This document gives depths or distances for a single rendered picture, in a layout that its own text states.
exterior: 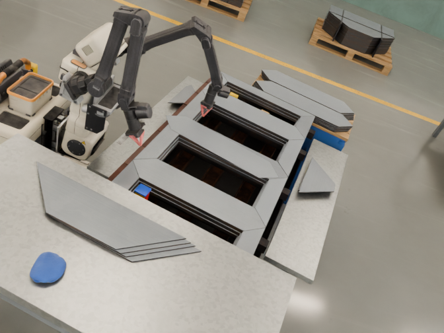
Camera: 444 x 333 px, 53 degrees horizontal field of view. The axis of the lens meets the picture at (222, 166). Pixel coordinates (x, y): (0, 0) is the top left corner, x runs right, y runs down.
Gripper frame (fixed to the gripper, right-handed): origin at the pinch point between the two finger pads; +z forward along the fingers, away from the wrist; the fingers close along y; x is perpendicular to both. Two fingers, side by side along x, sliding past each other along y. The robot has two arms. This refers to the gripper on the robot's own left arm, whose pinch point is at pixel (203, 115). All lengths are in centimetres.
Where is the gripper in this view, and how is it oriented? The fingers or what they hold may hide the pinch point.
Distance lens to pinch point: 273.8
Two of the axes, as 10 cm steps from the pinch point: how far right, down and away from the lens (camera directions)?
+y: 2.9, -3.5, 8.9
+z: -3.5, 8.3, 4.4
